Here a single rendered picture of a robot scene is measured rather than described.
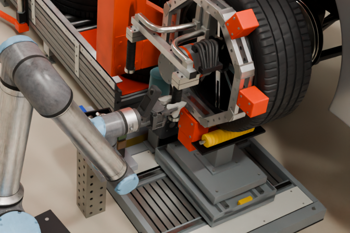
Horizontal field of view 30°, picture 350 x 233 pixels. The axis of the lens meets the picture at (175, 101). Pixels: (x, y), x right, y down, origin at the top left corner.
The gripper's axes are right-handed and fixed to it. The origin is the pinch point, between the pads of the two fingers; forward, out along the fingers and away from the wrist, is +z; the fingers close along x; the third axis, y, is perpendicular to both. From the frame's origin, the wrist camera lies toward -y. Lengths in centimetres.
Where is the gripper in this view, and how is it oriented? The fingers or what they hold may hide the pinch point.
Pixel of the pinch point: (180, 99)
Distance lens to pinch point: 241.5
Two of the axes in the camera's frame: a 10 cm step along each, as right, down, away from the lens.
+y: -0.9, 7.9, 6.1
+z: 8.4, -2.7, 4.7
